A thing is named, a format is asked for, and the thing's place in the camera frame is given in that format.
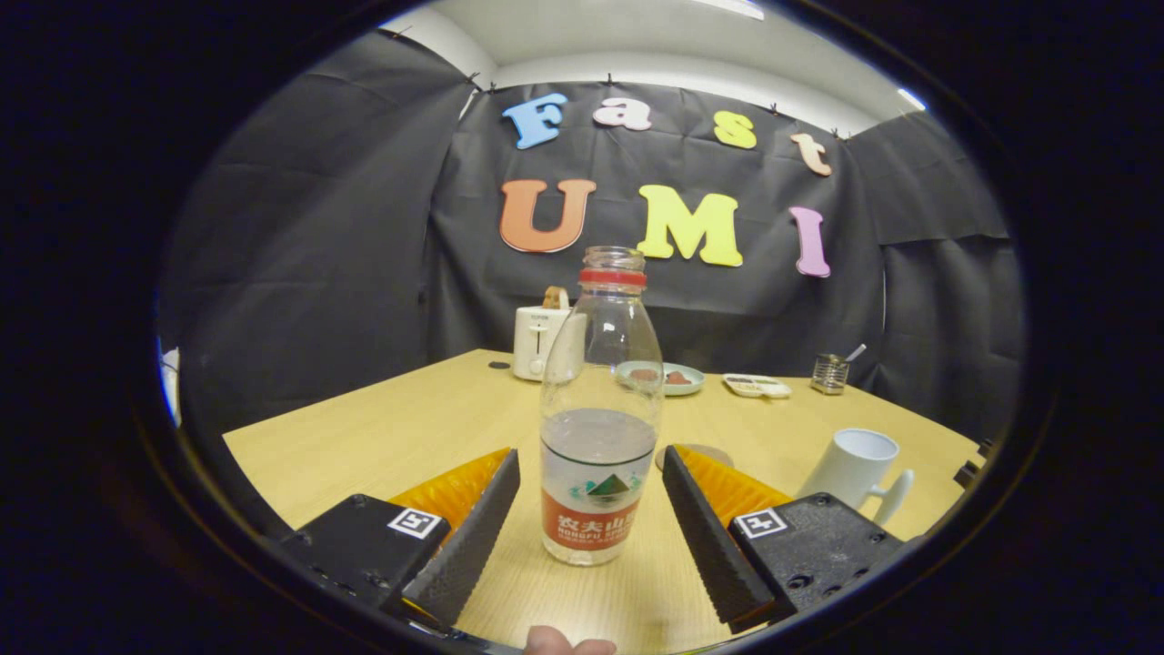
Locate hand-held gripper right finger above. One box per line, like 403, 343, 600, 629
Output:
662, 444, 910, 635

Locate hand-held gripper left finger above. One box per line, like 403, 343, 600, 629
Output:
277, 448, 522, 630

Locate brown round coaster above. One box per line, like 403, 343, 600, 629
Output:
655, 443, 734, 472

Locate clear plastic bottle red label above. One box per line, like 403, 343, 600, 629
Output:
539, 246, 665, 568

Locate white cup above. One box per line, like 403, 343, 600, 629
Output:
796, 428, 914, 527

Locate wooden table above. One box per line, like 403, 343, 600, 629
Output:
223, 348, 988, 654

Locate white divided dish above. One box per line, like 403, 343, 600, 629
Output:
722, 372, 793, 399

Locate pale green plate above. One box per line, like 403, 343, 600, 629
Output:
617, 360, 706, 397

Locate white toaster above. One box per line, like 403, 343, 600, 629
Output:
512, 306, 587, 383

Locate black table clamp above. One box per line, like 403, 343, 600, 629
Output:
953, 439, 994, 489

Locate black backdrop cloth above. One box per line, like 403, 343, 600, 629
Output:
156, 32, 1027, 447

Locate blue and white board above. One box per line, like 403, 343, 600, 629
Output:
156, 341, 181, 427

